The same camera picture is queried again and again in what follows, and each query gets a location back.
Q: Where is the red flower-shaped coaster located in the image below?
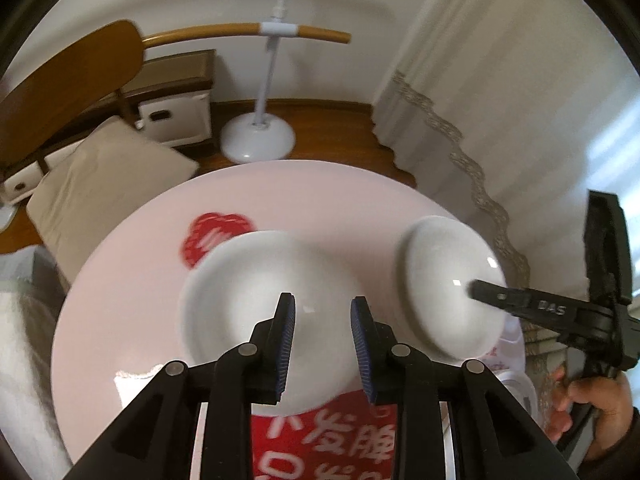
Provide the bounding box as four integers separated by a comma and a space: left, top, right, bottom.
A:
181, 212, 253, 270

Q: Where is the white bedding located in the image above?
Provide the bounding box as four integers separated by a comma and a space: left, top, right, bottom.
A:
0, 245, 71, 480

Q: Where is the white bowl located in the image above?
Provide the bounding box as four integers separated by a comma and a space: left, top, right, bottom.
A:
397, 215, 511, 367
180, 230, 371, 418

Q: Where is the white cloth under table cover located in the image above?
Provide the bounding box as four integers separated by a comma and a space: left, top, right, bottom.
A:
114, 367, 166, 411

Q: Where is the person's right hand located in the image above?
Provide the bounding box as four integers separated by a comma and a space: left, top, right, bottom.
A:
545, 367, 636, 440

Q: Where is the beige curtain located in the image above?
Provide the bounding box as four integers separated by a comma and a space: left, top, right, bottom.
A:
372, 0, 640, 376

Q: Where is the beige seat cushion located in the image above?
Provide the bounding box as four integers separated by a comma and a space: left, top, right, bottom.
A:
25, 115, 201, 286

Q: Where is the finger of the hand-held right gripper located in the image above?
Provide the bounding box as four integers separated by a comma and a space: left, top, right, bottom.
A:
467, 280, 601, 333

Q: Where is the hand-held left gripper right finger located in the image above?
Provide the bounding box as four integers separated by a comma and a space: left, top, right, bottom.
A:
350, 296, 581, 480

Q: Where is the white barre stand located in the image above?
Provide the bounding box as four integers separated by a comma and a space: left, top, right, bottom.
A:
220, 0, 302, 163

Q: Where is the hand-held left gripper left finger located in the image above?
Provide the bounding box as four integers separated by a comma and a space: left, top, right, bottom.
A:
62, 292, 297, 480

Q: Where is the brown wooden chair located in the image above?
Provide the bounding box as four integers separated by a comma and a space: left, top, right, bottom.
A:
0, 20, 146, 171

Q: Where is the person's right forearm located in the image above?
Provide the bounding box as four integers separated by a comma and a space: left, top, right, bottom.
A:
580, 407, 640, 480

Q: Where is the round table with pink cover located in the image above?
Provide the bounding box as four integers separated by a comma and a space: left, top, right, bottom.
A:
50, 160, 528, 480

